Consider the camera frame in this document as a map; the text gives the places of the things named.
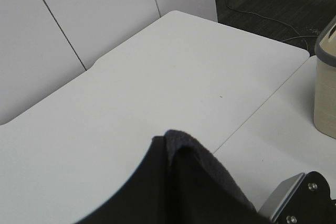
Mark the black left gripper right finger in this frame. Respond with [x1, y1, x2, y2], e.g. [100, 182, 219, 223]
[258, 171, 335, 224]

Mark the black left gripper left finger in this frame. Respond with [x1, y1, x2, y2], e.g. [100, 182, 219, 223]
[81, 136, 263, 223]

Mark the dark grey towel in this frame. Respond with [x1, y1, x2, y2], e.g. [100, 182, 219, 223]
[164, 130, 256, 211]

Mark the beige grey-rimmed bin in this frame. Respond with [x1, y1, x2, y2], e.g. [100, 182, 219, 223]
[313, 18, 335, 138]

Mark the black floor cable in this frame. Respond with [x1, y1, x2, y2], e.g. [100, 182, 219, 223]
[222, 0, 320, 49]

